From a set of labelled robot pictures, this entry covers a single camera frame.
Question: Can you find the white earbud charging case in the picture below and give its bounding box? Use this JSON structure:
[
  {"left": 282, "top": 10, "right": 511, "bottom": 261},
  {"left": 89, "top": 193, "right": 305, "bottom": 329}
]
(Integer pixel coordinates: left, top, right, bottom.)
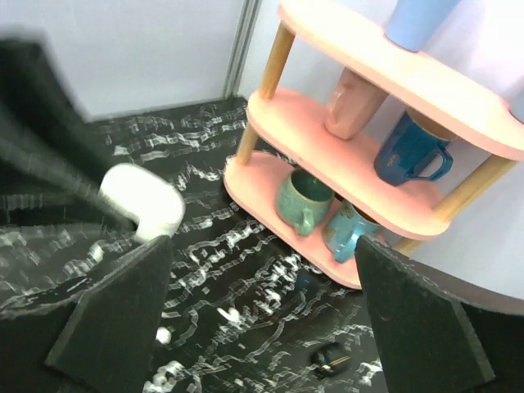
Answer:
[{"left": 99, "top": 163, "right": 186, "bottom": 243}]

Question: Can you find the right light blue cup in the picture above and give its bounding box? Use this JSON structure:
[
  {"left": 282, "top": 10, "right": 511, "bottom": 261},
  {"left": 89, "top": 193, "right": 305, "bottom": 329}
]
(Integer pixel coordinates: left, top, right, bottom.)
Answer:
[{"left": 384, "top": 0, "right": 459, "bottom": 52}]

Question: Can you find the white earbud lower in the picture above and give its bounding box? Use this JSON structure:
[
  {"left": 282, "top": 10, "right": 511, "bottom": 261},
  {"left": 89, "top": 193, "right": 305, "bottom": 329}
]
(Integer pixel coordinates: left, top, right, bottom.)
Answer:
[{"left": 156, "top": 327, "right": 172, "bottom": 346}]

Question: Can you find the white earbud upper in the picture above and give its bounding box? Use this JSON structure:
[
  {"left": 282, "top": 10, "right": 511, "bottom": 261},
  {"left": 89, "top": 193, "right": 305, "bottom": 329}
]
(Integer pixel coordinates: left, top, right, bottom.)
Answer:
[{"left": 217, "top": 308, "right": 242, "bottom": 324}]

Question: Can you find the dark blue mug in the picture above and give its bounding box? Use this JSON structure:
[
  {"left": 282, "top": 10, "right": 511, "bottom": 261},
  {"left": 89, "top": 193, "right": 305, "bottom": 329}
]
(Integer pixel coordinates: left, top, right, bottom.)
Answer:
[{"left": 373, "top": 108, "right": 456, "bottom": 187}]

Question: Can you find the small black clip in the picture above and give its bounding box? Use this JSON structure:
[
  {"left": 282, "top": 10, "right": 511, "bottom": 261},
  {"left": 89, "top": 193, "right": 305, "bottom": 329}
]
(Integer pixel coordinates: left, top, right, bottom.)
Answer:
[{"left": 309, "top": 342, "right": 351, "bottom": 377}]

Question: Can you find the green ceramic mug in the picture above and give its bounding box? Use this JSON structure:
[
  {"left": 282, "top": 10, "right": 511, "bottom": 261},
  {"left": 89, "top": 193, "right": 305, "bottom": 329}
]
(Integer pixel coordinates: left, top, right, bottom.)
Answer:
[{"left": 275, "top": 168, "right": 335, "bottom": 237}]

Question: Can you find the white earbud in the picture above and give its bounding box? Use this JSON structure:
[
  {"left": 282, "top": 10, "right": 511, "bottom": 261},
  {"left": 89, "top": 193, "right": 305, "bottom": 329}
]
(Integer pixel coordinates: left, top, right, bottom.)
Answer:
[
  {"left": 156, "top": 327, "right": 172, "bottom": 346},
  {"left": 217, "top": 308, "right": 242, "bottom": 324}
]

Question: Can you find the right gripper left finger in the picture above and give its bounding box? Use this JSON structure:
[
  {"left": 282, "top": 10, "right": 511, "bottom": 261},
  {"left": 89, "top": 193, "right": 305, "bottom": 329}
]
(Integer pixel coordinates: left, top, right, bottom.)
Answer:
[{"left": 45, "top": 236, "right": 173, "bottom": 392}]

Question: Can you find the light blue butterfly mug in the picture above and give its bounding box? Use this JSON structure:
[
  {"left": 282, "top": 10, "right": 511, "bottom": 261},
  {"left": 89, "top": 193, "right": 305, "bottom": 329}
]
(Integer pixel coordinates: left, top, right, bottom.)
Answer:
[{"left": 322, "top": 201, "right": 382, "bottom": 264}]

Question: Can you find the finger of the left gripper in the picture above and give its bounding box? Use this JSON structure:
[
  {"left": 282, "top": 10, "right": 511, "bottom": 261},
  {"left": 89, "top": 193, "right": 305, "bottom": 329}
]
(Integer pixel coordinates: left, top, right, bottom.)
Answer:
[{"left": 1, "top": 38, "right": 135, "bottom": 231}]

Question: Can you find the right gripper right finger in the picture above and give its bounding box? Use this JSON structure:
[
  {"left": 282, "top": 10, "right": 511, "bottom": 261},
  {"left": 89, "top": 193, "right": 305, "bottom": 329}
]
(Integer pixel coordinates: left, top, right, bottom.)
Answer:
[{"left": 355, "top": 236, "right": 495, "bottom": 392}]

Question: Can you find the pink mug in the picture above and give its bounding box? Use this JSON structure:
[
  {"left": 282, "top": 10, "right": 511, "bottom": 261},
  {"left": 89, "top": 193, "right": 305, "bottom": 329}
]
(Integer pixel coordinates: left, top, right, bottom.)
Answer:
[{"left": 324, "top": 68, "right": 389, "bottom": 140}]

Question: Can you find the pink three-tier shelf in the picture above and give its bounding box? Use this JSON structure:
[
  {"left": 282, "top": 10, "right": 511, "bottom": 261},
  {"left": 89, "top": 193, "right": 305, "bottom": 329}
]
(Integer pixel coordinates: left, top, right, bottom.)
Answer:
[{"left": 224, "top": 1, "right": 523, "bottom": 289}]

